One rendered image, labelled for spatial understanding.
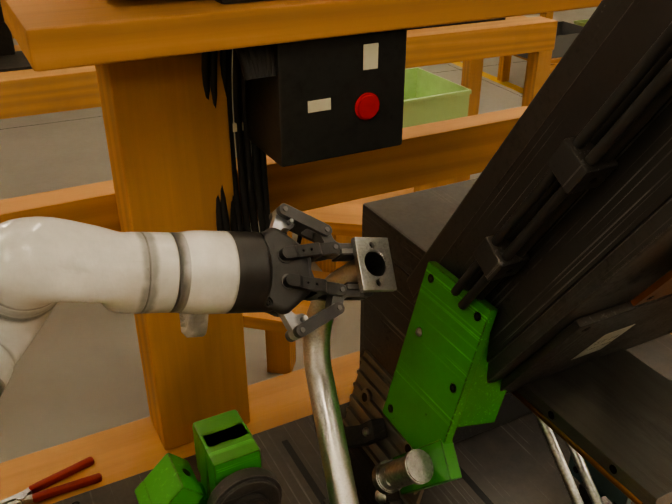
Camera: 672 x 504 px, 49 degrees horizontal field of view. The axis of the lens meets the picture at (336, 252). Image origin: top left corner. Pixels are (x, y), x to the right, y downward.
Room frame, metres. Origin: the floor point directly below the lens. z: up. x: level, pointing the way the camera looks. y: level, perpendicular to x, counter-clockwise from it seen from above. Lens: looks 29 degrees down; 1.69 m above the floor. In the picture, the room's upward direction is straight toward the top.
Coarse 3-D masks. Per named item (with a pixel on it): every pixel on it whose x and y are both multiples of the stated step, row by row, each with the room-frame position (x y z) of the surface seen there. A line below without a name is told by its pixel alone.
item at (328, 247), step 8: (288, 248) 0.61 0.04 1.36; (296, 248) 0.61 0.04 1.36; (304, 248) 0.62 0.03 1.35; (312, 248) 0.62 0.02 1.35; (320, 248) 0.63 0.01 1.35; (328, 248) 0.63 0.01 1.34; (336, 248) 0.64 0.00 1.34; (280, 256) 0.60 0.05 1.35; (288, 256) 0.60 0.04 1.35; (296, 256) 0.60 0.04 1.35; (304, 256) 0.61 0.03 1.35; (312, 256) 0.62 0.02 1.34; (320, 256) 0.63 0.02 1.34
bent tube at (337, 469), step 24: (360, 240) 0.64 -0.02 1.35; (384, 240) 0.65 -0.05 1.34; (360, 264) 0.62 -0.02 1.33; (384, 264) 0.64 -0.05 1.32; (360, 288) 0.61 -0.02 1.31; (384, 288) 0.61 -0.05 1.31; (312, 312) 0.67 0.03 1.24; (312, 336) 0.67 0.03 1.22; (312, 360) 0.65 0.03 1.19; (312, 384) 0.64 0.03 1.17; (312, 408) 0.62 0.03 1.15; (336, 408) 0.62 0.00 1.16; (336, 432) 0.59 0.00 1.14; (336, 456) 0.58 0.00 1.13; (336, 480) 0.56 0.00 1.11
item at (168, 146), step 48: (144, 96) 0.86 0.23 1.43; (192, 96) 0.88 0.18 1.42; (144, 144) 0.85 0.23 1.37; (192, 144) 0.88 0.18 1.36; (144, 192) 0.85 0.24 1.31; (192, 192) 0.88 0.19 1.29; (144, 336) 0.86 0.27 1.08; (240, 336) 0.90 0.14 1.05; (192, 384) 0.86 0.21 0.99; (240, 384) 0.90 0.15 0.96; (192, 432) 0.86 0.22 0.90
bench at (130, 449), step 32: (256, 384) 1.00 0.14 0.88; (288, 384) 1.00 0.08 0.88; (352, 384) 1.00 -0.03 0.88; (256, 416) 0.92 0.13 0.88; (288, 416) 0.92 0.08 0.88; (64, 448) 0.85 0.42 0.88; (96, 448) 0.85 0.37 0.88; (128, 448) 0.85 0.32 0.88; (160, 448) 0.85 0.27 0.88; (192, 448) 0.85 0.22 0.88; (0, 480) 0.78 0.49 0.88; (32, 480) 0.78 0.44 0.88; (64, 480) 0.78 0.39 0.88
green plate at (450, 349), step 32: (448, 288) 0.69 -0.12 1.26; (416, 320) 0.72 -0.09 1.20; (448, 320) 0.67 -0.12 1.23; (480, 320) 0.64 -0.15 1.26; (416, 352) 0.70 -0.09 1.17; (448, 352) 0.66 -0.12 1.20; (480, 352) 0.63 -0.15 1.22; (416, 384) 0.68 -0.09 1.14; (448, 384) 0.64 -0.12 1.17; (480, 384) 0.65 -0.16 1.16; (416, 416) 0.66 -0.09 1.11; (448, 416) 0.62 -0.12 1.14; (480, 416) 0.65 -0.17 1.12; (416, 448) 0.64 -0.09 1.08
